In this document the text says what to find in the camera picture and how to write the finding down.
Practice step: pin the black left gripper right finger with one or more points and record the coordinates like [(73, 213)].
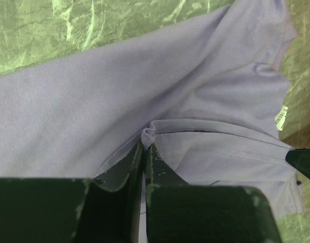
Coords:
[(180, 212)]

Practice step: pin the lavender t shirt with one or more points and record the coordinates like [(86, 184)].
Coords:
[(205, 92)]

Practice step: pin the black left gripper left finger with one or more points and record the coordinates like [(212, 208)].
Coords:
[(103, 209)]

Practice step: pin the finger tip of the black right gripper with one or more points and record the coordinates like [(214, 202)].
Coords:
[(300, 159)]

